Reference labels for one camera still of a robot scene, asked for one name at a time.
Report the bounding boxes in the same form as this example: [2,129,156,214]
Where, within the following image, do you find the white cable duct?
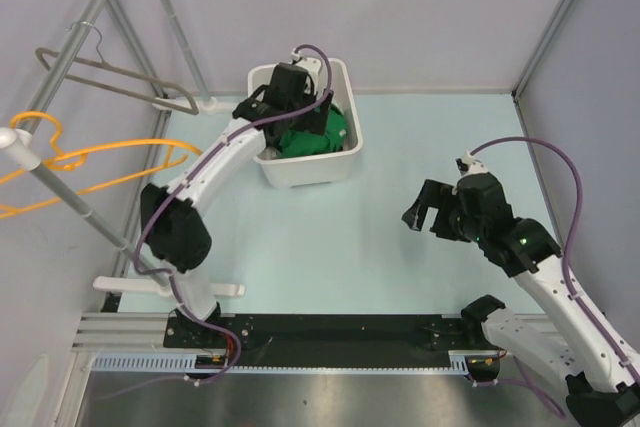
[89,351,474,376]

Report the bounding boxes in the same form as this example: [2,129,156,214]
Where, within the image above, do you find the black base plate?
[164,314,506,382]

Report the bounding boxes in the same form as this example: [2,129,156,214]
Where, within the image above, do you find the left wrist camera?
[291,51,324,94]

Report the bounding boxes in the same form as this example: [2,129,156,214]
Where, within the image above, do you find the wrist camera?
[456,151,489,178]
[291,51,324,94]

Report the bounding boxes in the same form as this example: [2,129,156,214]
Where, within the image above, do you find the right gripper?
[401,179,486,244]

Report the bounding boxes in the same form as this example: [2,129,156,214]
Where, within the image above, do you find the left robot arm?
[136,57,333,347]

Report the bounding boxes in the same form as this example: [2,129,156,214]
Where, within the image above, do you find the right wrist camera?
[456,151,489,178]

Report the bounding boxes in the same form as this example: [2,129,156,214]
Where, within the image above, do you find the green tank top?
[277,104,349,159]

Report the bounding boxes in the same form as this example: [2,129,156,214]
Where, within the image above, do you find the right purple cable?
[467,136,640,421]

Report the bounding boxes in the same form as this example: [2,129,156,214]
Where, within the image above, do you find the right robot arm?
[402,173,639,426]

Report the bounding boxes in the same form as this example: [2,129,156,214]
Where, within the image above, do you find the yellow plastic hanger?
[9,111,202,196]

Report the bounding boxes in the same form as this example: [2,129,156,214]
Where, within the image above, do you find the white plastic bin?
[254,58,364,188]

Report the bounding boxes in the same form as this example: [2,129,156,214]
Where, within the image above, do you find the clothes rack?
[1,0,247,309]

